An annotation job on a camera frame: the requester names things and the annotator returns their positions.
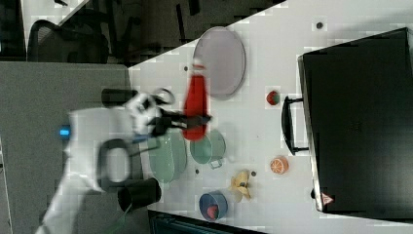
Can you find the green perforated colander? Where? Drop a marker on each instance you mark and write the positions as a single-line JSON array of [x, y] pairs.
[[167, 156]]

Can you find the blue bowl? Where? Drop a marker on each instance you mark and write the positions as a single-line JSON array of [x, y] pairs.
[[213, 198]]

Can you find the black toaster oven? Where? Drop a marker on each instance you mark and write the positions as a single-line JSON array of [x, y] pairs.
[[357, 100]]

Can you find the green mug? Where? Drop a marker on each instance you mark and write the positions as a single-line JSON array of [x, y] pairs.
[[209, 150]]

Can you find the black cylinder post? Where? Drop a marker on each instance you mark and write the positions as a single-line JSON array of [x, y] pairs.
[[116, 97], [139, 194]]

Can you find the black cylinder upper post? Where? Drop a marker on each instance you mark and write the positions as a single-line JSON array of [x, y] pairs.
[[116, 97]]

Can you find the toy orange half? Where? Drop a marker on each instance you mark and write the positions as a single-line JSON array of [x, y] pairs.
[[279, 165]]

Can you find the black office chair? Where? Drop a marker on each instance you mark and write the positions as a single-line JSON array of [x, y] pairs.
[[78, 40]]

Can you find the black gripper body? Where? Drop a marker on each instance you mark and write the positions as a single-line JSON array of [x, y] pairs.
[[159, 125]]

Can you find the peeled toy banana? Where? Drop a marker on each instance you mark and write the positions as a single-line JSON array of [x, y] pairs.
[[239, 186]]

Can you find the red toy strawberry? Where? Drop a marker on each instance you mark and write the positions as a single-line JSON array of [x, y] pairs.
[[273, 98]]

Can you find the red ketchup bottle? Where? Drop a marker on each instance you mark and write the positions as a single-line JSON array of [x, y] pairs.
[[196, 102]]

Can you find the black cylinder lower post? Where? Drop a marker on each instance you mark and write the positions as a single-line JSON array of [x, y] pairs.
[[139, 194]]

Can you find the grey round plate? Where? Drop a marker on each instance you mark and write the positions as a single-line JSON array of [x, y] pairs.
[[222, 53]]

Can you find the red fruit in bowl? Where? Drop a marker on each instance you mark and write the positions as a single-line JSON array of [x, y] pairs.
[[212, 212]]

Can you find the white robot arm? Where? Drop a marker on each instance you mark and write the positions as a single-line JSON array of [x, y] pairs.
[[97, 133]]

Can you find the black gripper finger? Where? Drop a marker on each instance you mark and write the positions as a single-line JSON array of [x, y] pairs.
[[172, 114], [191, 122]]

